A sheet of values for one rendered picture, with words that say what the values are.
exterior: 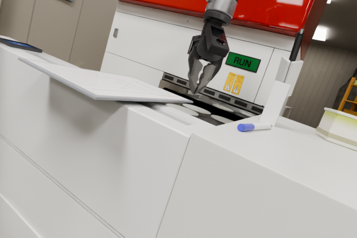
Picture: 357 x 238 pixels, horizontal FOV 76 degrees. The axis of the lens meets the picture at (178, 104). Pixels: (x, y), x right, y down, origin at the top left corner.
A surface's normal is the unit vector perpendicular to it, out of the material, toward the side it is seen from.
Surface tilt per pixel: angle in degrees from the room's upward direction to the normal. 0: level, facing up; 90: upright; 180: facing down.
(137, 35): 90
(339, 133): 90
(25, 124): 90
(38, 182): 90
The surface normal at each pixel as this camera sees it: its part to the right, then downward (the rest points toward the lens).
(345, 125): -0.24, 0.09
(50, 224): -0.47, 0.00
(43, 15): 0.80, 0.34
